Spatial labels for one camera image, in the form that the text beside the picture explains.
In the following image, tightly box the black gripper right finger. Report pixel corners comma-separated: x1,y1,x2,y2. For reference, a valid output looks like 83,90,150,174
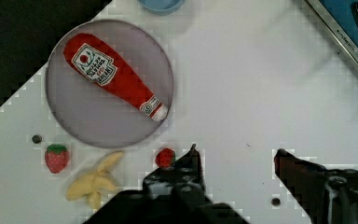
274,149,358,224

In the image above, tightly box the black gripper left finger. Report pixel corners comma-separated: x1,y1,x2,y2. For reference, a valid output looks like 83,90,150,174
143,144,205,201

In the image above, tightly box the black toaster oven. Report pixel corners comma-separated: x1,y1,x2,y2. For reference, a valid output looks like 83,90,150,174
303,0,358,70

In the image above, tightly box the small toy strawberry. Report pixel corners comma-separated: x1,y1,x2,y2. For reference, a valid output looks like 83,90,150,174
155,147,175,168

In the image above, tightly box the yellow toy banana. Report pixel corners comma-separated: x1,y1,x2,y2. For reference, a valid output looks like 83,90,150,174
65,151,124,210

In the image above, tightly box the grey round plate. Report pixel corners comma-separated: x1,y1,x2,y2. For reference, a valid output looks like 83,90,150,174
45,20,174,148

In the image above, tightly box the large toy strawberry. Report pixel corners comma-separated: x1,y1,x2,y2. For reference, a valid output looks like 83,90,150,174
45,144,69,174

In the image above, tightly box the red plush ketchup bottle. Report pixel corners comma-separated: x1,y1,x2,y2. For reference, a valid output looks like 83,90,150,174
63,33,168,121

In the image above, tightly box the blue bowl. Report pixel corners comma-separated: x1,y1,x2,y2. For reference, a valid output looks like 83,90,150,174
137,0,186,15

